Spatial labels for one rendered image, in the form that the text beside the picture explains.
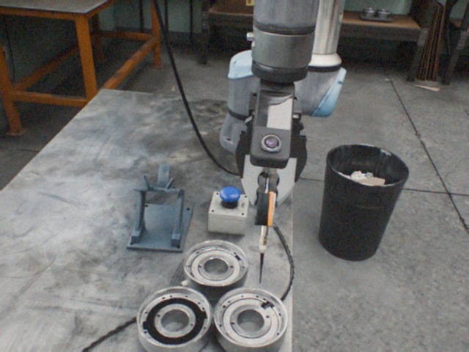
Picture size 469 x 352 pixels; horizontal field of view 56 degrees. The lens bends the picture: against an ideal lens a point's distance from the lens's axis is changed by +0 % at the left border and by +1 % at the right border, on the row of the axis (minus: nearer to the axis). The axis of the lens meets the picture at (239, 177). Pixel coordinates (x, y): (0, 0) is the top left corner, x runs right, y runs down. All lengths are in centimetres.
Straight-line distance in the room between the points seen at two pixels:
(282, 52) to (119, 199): 53
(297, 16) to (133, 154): 66
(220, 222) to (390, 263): 136
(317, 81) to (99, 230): 55
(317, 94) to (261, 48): 48
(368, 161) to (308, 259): 52
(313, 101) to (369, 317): 106
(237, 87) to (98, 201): 40
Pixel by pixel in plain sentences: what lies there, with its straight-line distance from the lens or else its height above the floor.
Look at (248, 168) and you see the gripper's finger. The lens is 60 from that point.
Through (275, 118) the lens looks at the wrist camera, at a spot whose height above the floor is 112.
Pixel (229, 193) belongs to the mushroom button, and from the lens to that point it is 81.
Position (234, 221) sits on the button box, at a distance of 81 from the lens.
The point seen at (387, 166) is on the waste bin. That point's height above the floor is 37.
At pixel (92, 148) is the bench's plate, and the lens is 113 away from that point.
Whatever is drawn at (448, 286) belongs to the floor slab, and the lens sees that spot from 209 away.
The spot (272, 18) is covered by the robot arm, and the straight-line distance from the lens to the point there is 52.
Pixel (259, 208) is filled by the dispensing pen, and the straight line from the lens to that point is 62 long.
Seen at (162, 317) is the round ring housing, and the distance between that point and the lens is 67.
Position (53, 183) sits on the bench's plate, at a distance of 101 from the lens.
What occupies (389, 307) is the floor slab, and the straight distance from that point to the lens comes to 190.
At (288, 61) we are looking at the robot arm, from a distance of 53.
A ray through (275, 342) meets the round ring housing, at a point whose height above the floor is 84.
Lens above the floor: 134
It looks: 33 degrees down
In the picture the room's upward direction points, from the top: 4 degrees clockwise
